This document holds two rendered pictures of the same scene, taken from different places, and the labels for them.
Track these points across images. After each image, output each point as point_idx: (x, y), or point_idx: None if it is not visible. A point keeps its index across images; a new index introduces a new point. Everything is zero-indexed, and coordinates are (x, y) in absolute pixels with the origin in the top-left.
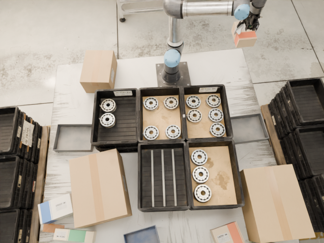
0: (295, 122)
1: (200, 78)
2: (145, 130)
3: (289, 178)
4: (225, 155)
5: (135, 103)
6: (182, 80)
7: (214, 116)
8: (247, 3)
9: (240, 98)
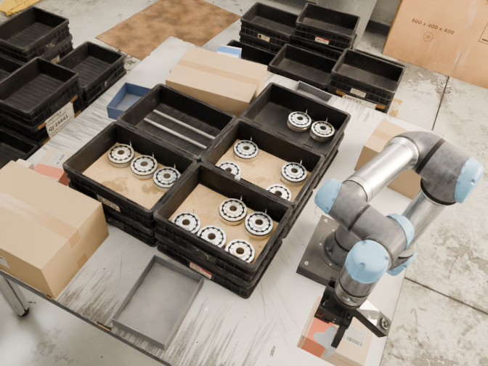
0: None
1: (313, 304)
2: (253, 145)
3: (30, 248)
4: None
5: None
6: (322, 261)
7: (210, 231)
8: (339, 197)
9: (224, 346)
